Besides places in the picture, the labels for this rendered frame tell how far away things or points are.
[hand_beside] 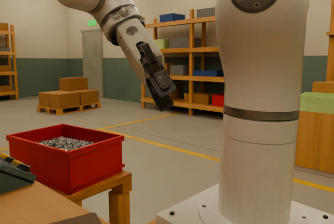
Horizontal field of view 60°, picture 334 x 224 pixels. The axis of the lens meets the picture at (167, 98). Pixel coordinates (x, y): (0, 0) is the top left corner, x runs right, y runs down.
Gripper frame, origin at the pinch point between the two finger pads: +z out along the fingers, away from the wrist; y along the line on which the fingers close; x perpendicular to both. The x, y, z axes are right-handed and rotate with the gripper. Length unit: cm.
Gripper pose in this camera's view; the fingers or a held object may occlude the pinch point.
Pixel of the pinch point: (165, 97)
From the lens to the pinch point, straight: 53.3
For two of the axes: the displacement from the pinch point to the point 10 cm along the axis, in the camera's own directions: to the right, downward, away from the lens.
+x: -8.7, 4.6, -1.6
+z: 4.9, 8.4, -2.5
